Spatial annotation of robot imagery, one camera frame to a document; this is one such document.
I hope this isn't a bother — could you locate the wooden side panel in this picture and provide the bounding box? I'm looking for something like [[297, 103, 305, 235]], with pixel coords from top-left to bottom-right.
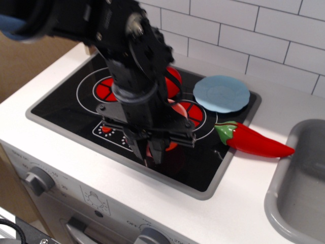
[[1, 34, 78, 102]]

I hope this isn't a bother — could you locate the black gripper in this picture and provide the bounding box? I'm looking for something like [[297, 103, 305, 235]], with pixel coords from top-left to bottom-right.
[[96, 86, 196, 164]]

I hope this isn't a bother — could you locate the light blue toy plate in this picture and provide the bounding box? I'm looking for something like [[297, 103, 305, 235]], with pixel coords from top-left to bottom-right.
[[193, 75, 250, 113]]

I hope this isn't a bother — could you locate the grey toy sink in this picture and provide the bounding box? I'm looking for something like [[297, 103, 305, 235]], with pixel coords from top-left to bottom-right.
[[264, 119, 324, 243]]

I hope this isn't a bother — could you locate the white toy oven front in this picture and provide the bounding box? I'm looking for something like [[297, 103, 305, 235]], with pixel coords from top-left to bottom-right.
[[2, 143, 194, 243]]

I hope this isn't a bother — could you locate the red toy chili pepper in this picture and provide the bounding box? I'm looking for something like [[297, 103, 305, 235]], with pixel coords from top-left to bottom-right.
[[214, 121, 295, 158]]

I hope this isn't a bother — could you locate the grey temperature knob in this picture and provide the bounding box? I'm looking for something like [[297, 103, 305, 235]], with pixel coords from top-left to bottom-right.
[[134, 228, 170, 244]]

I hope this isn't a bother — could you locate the pink toy cup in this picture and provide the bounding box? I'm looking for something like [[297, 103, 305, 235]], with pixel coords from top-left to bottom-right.
[[146, 103, 188, 158]]

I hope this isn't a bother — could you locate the black toy stovetop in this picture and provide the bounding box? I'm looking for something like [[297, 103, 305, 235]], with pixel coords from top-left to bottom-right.
[[26, 54, 262, 200]]

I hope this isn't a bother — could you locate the grey oven door handle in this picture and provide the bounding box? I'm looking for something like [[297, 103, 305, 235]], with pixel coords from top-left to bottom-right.
[[66, 218, 99, 244]]

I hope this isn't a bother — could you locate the grey timer knob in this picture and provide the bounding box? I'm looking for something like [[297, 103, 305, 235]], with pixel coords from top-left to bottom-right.
[[25, 167, 55, 196]]

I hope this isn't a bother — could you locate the red toy apple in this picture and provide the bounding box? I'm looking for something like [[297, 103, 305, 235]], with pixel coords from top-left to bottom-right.
[[165, 66, 182, 99]]

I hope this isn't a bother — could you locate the black device with cable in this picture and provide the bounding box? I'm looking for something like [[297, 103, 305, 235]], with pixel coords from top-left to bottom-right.
[[1, 219, 59, 243]]

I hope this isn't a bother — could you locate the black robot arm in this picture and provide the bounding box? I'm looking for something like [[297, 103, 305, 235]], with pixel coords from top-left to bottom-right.
[[1, 1, 196, 164]]

